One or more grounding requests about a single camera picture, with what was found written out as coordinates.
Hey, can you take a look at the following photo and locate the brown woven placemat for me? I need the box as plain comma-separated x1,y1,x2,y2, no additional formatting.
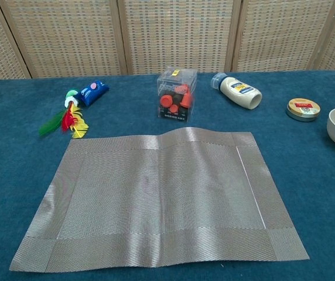
8,126,310,273

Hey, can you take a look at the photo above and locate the clear box with orange parts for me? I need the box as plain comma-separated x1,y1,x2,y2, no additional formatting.
156,66,198,124

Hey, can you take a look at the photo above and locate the cream mayonnaise squeeze bottle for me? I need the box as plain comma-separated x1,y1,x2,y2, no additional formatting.
210,72,263,111

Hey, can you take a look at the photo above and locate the blue cookie snack packet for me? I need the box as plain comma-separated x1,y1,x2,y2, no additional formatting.
78,80,110,108

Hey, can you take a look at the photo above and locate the colourful feather shuttlecock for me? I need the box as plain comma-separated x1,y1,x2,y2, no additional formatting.
38,90,89,140

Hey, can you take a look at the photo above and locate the woven rattan folding screen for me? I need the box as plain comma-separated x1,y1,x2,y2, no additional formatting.
0,0,335,83

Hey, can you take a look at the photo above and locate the round gold tin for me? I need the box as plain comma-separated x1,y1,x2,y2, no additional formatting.
286,98,322,122

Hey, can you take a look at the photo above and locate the blue table cover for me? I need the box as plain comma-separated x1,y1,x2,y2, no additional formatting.
0,70,335,281

